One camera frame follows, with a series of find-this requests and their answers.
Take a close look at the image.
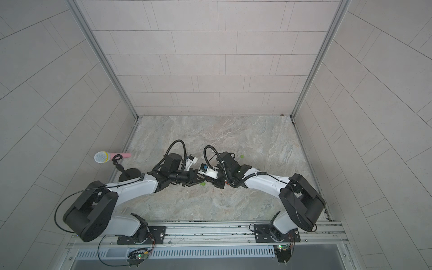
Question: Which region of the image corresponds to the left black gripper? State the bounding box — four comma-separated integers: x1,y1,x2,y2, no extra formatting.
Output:
169,169,208,187

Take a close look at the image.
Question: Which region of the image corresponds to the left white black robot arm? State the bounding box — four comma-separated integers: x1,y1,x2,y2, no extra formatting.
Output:
63,150,203,244

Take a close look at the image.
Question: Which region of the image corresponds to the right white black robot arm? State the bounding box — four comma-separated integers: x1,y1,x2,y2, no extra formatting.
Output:
199,145,325,242

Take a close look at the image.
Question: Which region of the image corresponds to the white ventilation grille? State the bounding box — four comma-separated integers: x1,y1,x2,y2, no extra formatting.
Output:
76,245,276,261

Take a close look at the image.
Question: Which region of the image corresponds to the pink yellow toy microphone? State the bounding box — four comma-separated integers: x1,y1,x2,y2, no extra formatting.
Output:
94,151,132,164

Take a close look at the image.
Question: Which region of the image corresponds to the right circuit board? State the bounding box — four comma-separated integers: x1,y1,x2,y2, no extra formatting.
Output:
273,245,293,264

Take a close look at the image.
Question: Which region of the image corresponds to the circuit board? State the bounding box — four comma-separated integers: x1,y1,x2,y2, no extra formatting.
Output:
273,245,293,264
127,248,151,267

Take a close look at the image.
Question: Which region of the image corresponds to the left circuit board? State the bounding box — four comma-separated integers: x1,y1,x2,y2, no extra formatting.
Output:
127,248,151,267

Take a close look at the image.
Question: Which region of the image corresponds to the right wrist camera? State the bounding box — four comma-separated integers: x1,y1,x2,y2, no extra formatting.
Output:
198,163,218,180

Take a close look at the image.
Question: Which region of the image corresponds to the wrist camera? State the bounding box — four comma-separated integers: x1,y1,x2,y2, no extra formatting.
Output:
198,163,218,180
186,155,198,168

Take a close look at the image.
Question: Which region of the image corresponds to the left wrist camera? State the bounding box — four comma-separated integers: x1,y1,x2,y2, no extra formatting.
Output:
186,155,198,168

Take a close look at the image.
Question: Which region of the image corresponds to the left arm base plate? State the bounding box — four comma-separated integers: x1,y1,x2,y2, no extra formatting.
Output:
117,226,167,245

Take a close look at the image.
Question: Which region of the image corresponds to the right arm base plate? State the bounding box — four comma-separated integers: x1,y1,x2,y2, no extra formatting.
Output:
249,223,301,243

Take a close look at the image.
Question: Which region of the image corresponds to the aluminium rail frame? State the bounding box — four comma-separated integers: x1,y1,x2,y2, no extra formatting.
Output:
66,220,349,248

